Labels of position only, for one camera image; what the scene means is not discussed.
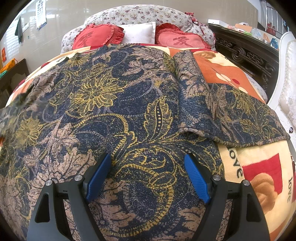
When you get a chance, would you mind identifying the left red heart pillow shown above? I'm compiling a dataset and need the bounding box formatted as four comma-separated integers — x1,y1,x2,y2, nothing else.
72,24,125,50

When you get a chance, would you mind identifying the floral patterned quilt roll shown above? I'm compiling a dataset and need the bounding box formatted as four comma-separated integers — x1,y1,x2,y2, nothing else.
61,4,215,54

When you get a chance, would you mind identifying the yellow orange bag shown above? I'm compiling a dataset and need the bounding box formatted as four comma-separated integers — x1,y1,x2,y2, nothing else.
0,58,18,73

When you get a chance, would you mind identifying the dark green hanging cloth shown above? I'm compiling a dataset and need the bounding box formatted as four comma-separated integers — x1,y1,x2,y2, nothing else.
15,17,23,44

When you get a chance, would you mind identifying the dark wooden side table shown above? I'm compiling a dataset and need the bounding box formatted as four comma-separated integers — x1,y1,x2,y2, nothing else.
1,59,30,108

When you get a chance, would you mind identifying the white square pillow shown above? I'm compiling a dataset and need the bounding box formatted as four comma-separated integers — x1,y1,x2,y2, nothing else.
119,22,156,44

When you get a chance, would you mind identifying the red heart pillow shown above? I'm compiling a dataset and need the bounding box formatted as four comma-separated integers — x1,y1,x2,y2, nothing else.
72,24,125,50
155,23,211,49

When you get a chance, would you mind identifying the orange red cream blanket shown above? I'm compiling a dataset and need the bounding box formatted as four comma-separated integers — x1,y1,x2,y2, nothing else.
4,44,296,241

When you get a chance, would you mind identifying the right red heart pillow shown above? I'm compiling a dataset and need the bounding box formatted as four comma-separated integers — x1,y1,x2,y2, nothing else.
155,23,211,49

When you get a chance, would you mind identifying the wall calendar poster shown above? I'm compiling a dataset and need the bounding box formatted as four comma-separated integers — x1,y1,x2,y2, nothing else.
35,0,47,30

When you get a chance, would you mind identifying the navy gold floral garment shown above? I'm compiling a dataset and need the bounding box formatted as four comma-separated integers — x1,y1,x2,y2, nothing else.
0,44,290,241

